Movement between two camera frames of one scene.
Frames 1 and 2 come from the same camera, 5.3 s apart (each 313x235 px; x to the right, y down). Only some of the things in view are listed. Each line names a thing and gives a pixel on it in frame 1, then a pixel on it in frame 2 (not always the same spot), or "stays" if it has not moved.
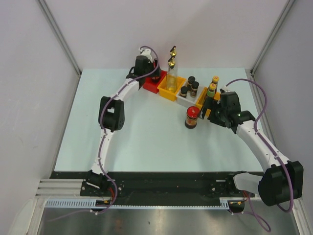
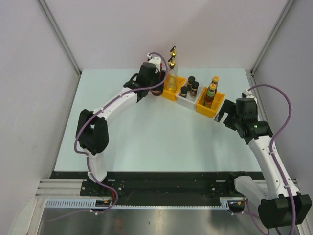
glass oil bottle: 171,76 stays
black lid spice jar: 190,79 stays
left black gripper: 151,64 -> 159,74
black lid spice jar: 194,85 stays
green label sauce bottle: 210,95 stays
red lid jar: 192,114 -> 157,92
